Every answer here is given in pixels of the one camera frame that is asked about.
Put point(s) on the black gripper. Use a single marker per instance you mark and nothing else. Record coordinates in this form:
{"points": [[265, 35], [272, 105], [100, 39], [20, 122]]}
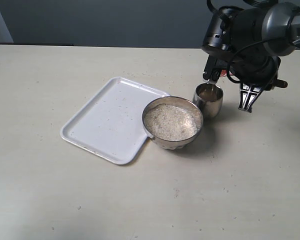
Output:
{"points": [[252, 72]]}

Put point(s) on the dark red wooden spoon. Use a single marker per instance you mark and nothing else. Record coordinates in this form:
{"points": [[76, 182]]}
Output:
{"points": [[277, 83]]}

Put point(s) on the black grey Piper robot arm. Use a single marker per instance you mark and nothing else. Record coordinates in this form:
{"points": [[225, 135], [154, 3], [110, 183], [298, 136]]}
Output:
{"points": [[247, 44]]}

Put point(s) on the small steel cup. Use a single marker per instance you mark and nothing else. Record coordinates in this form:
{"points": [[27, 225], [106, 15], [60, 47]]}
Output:
{"points": [[208, 97]]}

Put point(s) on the steel bowl of rice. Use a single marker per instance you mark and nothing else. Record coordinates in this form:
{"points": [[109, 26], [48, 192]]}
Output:
{"points": [[172, 122]]}

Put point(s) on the white rectangular plastic tray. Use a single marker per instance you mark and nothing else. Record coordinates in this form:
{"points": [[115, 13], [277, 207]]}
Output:
{"points": [[110, 124]]}

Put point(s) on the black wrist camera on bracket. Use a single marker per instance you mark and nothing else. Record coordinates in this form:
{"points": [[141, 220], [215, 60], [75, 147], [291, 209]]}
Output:
{"points": [[214, 69]]}

